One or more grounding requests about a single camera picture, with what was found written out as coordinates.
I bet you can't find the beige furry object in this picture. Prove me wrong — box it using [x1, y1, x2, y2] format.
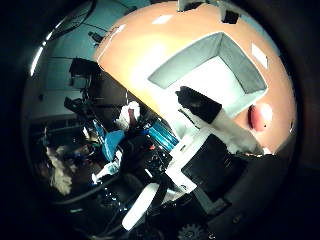
[46, 146, 74, 196]

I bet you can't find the black hanging cable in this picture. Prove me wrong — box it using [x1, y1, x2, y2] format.
[49, 0, 98, 41]

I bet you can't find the black wall mounted camera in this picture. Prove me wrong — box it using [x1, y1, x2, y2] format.
[88, 31, 104, 44]

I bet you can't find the short ceiling light strip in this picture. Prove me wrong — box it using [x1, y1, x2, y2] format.
[44, 30, 57, 43]

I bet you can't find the black equipment on stand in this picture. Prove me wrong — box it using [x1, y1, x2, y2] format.
[69, 58, 101, 89]

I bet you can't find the white crumpled object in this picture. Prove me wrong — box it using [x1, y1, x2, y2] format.
[91, 151, 123, 184]

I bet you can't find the long ceiling light strip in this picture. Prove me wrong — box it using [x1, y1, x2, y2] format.
[29, 45, 45, 77]

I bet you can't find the red and white ball toy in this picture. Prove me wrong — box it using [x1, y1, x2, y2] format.
[247, 102, 274, 132]

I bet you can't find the blue cloth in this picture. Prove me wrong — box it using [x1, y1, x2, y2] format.
[101, 129, 126, 163]

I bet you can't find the cyan blue box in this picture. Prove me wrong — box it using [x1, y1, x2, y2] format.
[148, 121, 179, 153]

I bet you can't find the grey and white container box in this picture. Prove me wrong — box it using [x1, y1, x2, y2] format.
[147, 31, 269, 118]

